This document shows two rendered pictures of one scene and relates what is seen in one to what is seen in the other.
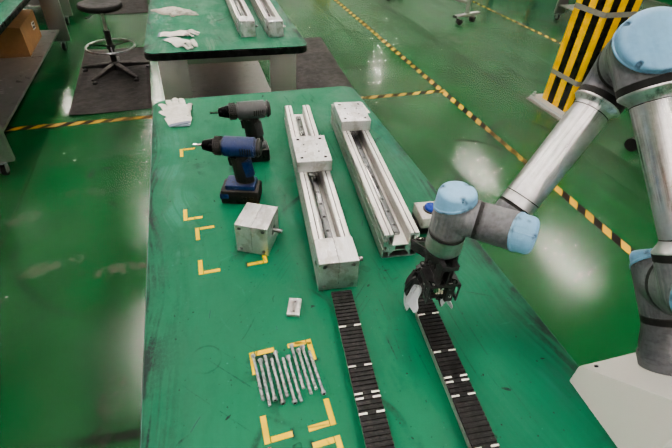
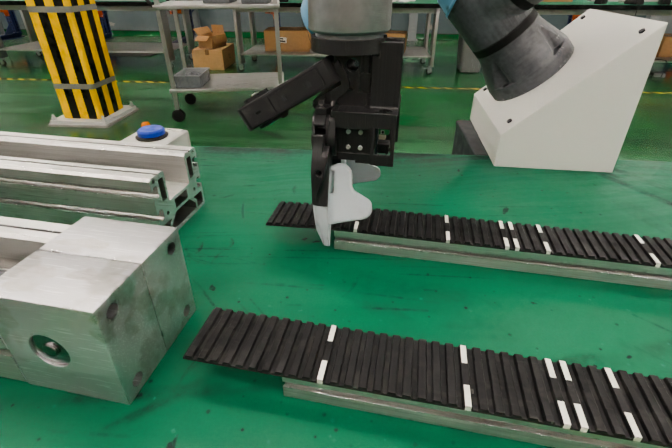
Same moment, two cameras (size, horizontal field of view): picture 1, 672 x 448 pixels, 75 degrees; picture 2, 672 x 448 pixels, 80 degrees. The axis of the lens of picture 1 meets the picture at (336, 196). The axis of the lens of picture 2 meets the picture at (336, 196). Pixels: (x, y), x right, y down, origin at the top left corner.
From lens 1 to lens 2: 0.80 m
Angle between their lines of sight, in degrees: 55
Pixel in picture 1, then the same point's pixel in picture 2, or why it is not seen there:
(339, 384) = not seen: outside the picture
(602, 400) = (547, 140)
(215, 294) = not seen: outside the picture
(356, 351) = (415, 367)
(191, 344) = not seen: outside the picture
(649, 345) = (524, 61)
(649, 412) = (609, 90)
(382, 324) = (330, 302)
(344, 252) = (119, 243)
